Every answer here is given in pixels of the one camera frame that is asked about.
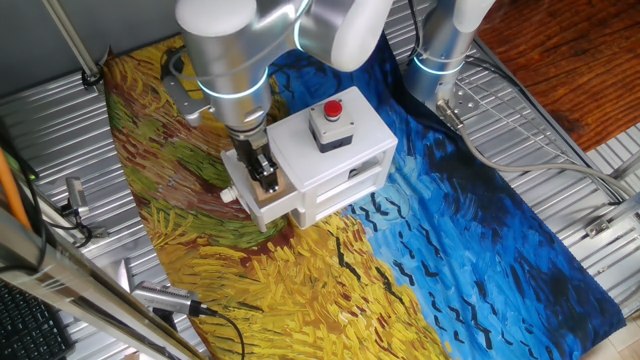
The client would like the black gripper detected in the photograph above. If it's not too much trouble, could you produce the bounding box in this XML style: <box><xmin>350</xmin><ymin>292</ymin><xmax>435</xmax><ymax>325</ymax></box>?
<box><xmin>229</xmin><ymin>135</ymin><xmax>282</xmax><ymax>196</ymax></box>

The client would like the tan wooden block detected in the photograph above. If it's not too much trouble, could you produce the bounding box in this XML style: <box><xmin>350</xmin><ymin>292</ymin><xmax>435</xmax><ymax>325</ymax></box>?
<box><xmin>248</xmin><ymin>169</ymin><xmax>290</xmax><ymax>206</ymax></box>

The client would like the white drawer cabinet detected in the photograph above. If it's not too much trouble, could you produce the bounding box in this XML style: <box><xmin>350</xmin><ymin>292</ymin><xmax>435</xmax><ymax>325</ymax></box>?
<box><xmin>264</xmin><ymin>85</ymin><xmax>400</xmax><ymax>230</ymax></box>

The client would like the grey box red stop button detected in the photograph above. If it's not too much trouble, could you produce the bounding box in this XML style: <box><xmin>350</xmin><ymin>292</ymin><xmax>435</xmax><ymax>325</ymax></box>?
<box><xmin>307</xmin><ymin>98</ymin><xmax>357</xmax><ymax>154</ymax></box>

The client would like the painted wheatfield cloth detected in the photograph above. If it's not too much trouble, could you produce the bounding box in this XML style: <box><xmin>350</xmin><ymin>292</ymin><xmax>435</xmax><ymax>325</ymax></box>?
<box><xmin>102</xmin><ymin>29</ymin><xmax>627</xmax><ymax>360</ymax></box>

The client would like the shiny metal plate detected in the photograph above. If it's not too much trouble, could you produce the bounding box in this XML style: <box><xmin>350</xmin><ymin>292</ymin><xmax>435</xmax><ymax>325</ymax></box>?
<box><xmin>114</xmin><ymin>257</ymin><xmax>135</xmax><ymax>295</ymax></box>

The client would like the black pole clamp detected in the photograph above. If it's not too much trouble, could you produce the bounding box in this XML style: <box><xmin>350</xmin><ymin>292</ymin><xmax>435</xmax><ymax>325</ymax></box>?
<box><xmin>82</xmin><ymin>64</ymin><xmax>105</xmax><ymax>95</ymax></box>

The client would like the grey metal pole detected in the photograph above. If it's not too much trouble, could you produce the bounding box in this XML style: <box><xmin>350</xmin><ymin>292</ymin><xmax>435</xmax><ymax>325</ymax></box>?
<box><xmin>40</xmin><ymin>0</ymin><xmax>104</xmax><ymax>84</ymax></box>

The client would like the orange pole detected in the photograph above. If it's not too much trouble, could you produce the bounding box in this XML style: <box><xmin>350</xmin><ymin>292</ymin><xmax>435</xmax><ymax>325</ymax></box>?
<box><xmin>0</xmin><ymin>147</ymin><xmax>32</xmax><ymax>232</ymax></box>

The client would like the black keyboard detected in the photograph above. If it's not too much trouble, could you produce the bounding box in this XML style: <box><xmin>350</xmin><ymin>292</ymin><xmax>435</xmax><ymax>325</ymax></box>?
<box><xmin>0</xmin><ymin>278</ymin><xmax>76</xmax><ymax>360</ymax></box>

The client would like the aluminium profile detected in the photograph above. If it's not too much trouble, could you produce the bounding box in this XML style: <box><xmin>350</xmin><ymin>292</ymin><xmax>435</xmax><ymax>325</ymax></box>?
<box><xmin>607</xmin><ymin>149</ymin><xmax>640</xmax><ymax>182</ymax></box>

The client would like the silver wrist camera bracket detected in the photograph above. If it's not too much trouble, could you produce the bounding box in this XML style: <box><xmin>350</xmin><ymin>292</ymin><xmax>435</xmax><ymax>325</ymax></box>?
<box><xmin>160</xmin><ymin>74</ymin><xmax>211</xmax><ymax>127</ymax></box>

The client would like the black cable with plug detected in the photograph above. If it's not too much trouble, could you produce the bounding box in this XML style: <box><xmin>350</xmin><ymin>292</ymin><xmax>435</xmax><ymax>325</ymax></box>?
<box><xmin>192</xmin><ymin>302</ymin><xmax>247</xmax><ymax>360</ymax></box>

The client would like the silver bar camera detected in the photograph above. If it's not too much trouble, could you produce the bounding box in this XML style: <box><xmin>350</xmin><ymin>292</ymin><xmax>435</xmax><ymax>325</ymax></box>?
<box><xmin>130</xmin><ymin>279</ymin><xmax>204</xmax><ymax>318</ymax></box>

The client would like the black camera stand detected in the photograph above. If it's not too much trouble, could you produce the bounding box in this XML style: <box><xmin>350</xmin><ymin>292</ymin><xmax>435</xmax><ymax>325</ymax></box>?
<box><xmin>151</xmin><ymin>307</ymin><xmax>180</xmax><ymax>334</ymax></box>

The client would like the small grey camera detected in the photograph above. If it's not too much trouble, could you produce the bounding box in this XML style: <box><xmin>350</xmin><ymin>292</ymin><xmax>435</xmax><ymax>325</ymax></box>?
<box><xmin>64</xmin><ymin>175</ymin><xmax>91</xmax><ymax>217</ymax></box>

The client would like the thin black camera cable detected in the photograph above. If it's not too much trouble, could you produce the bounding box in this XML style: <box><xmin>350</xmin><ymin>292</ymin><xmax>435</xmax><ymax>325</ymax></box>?
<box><xmin>47</xmin><ymin>207</ymin><xmax>95</xmax><ymax>250</ymax></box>

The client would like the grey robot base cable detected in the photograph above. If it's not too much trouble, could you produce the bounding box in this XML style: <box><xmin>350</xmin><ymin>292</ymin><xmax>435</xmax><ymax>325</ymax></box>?
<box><xmin>435</xmin><ymin>98</ymin><xmax>640</xmax><ymax>200</ymax></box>

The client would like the aluminium frame bar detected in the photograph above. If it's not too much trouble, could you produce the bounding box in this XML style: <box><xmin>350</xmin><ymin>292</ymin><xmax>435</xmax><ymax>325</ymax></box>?
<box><xmin>0</xmin><ymin>205</ymin><xmax>209</xmax><ymax>360</ymax></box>

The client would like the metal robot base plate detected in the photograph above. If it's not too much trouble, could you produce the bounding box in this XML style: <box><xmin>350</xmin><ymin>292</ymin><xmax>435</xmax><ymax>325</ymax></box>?
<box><xmin>433</xmin><ymin>79</ymin><xmax>482</xmax><ymax>120</ymax></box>

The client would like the black cable green marker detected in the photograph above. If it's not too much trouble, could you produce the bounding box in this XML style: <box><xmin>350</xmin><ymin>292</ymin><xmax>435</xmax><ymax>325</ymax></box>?
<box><xmin>0</xmin><ymin>117</ymin><xmax>50</xmax><ymax>275</ymax></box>

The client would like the aluminium bar with corner bracket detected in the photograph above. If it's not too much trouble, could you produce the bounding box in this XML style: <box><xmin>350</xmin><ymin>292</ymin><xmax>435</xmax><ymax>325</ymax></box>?
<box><xmin>583</xmin><ymin>192</ymin><xmax>640</xmax><ymax>240</ymax></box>

